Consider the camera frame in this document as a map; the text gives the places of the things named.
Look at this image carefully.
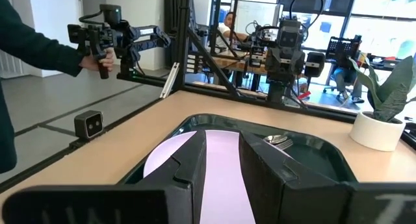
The dark green plastic tray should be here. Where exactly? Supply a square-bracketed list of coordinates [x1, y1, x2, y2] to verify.
[118, 113, 358, 186]

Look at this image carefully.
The black mesh chair back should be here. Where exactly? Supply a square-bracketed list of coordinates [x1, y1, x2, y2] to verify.
[326, 35, 363, 61]

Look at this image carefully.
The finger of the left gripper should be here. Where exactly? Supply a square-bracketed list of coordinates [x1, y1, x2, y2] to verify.
[265, 51, 282, 76]
[291, 50, 306, 76]

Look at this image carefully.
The wooden background desk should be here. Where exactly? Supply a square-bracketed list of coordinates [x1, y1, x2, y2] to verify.
[213, 53, 270, 76]

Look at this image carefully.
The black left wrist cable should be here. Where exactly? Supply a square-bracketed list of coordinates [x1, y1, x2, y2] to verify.
[288, 0, 325, 32]

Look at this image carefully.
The silver aluminium bar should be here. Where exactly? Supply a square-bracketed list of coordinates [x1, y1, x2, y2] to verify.
[159, 62, 181, 99]

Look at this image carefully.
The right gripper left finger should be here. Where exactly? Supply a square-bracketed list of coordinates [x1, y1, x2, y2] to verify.
[136, 129, 208, 224]

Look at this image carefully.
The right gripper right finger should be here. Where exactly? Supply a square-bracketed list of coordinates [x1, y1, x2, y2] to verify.
[239, 129, 358, 224]

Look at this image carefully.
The person's hand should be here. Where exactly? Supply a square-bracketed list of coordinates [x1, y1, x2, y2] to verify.
[79, 47, 115, 72]

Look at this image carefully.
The grey table-level camera box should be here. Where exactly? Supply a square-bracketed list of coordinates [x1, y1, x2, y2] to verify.
[73, 109, 105, 140]

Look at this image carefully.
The white plant pot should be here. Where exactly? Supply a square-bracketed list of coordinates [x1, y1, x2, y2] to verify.
[349, 110, 407, 153]

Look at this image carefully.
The green leafy plant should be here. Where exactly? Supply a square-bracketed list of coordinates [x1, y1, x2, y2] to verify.
[347, 55, 416, 123]

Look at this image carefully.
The lilac plastic plate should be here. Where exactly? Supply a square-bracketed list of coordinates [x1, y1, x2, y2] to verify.
[142, 129, 293, 224]

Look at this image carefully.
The whiteboard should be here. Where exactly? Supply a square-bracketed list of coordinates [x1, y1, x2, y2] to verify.
[230, 0, 281, 36]

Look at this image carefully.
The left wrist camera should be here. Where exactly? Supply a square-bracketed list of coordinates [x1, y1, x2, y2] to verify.
[278, 19, 302, 50]

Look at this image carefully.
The seated person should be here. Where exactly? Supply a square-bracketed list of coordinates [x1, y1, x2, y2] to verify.
[216, 11, 250, 51]
[333, 38, 365, 104]

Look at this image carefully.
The metal spoon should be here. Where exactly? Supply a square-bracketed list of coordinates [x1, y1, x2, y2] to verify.
[262, 134, 289, 145]

